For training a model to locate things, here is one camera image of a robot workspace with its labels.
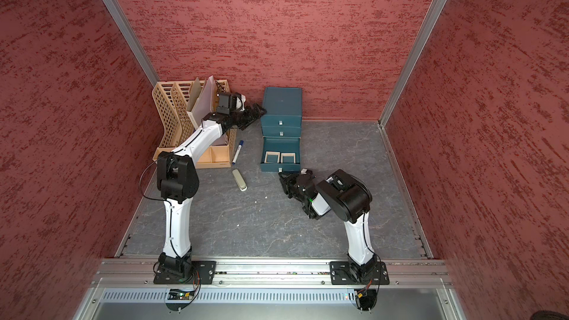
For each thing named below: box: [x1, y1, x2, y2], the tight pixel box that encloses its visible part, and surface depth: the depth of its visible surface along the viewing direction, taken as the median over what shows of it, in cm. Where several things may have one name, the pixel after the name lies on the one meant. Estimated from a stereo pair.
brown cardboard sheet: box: [186, 77, 202, 112], surface depth 99 cm
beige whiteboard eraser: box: [231, 168, 248, 192], surface depth 96 cm
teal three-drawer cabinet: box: [260, 86, 304, 173], surface depth 105 cm
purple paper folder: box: [187, 75, 215, 129], surface depth 89 cm
